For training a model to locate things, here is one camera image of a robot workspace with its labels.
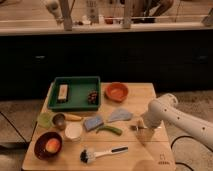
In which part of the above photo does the small metal cup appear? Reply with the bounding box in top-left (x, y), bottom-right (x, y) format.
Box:
top-left (52, 113), bottom-right (66, 130)

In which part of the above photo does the green plastic tray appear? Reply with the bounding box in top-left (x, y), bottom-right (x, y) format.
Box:
top-left (47, 76), bottom-right (101, 111)

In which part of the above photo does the wooden block in tray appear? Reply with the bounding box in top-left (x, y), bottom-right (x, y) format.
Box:
top-left (57, 84), bottom-right (68, 102)

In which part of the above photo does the dark pine cone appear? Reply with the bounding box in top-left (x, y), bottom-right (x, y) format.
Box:
top-left (88, 91), bottom-right (98, 104)

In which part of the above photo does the green pepper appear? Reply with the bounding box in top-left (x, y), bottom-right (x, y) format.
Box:
top-left (96, 125), bottom-right (123, 136)

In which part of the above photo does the blue sponge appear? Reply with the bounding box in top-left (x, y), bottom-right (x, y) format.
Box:
top-left (84, 115), bottom-right (104, 131)

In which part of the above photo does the orange bowl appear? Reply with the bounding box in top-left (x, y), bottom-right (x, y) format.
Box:
top-left (105, 82), bottom-right (129, 102)

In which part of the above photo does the yellow orange fruit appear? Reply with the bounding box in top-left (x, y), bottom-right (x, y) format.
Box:
top-left (45, 138), bottom-right (60, 153)

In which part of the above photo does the dark red bowl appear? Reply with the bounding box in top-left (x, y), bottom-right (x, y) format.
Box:
top-left (34, 132), bottom-right (62, 160)

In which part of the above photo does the grey blue cloth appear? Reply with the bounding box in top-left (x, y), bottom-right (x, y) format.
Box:
top-left (107, 108), bottom-right (133, 122)

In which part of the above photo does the black cable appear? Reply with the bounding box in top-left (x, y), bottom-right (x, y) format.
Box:
top-left (170, 134), bottom-right (213, 171)
top-left (0, 111), bottom-right (29, 151)

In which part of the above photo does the silver metal fork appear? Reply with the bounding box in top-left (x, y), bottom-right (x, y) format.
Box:
top-left (129, 124), bottom-right (163, 132)

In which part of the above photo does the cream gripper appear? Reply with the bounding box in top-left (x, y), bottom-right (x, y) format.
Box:
top-left (136, 120), bottom-right (155, 144)

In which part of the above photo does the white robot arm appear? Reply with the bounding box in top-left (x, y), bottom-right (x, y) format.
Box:
top-left (142, 93), bottom-right (213, 151)

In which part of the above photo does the black cable left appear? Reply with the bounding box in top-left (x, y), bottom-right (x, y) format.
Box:
top-left (0, 111), bottom-right (29, 151)

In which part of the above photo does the white paper cup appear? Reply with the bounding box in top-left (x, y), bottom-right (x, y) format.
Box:
top-left (65, 123), bottom-right (83, 141)

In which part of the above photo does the black cable right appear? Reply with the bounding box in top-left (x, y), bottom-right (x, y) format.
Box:
top-left (170, 134), bottom-right (213, 171)

